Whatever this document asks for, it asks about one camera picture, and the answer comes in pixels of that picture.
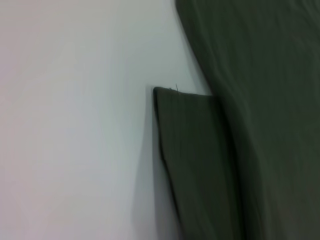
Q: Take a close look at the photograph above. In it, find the dark green FREE T-shirt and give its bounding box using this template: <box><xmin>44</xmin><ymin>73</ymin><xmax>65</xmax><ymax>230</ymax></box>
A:
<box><xmin>152</xmin><ymin>0</ymin><xmax>320</xmax><ymax>240</ymax></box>

